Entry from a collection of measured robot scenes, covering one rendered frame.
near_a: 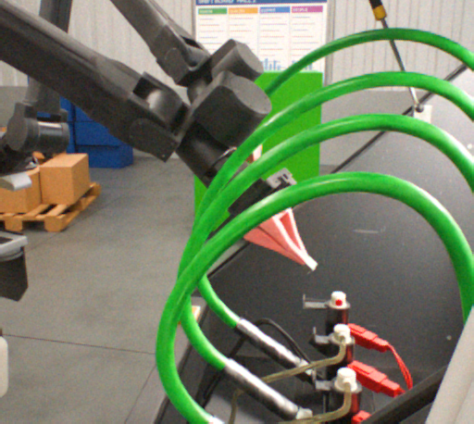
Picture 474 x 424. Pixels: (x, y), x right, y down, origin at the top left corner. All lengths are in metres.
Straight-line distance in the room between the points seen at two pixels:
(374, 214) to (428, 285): 0.16
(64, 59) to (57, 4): 0.56
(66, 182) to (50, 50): 4.20
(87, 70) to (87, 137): 6.42
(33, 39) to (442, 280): 0.76
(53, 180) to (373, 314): 4.04
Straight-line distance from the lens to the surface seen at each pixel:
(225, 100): 0.57
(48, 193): 4.84
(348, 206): 0.93
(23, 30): 0.60
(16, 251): 1.14
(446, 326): 1.04
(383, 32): 0.65
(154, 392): 0.77
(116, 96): 0.58
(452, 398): 0.27
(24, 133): 1.12
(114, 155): 6.91
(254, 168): 0.43
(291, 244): 0.60
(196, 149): 0.61
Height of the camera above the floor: 1.39
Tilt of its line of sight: 14 degrees down
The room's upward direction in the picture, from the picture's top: straight up
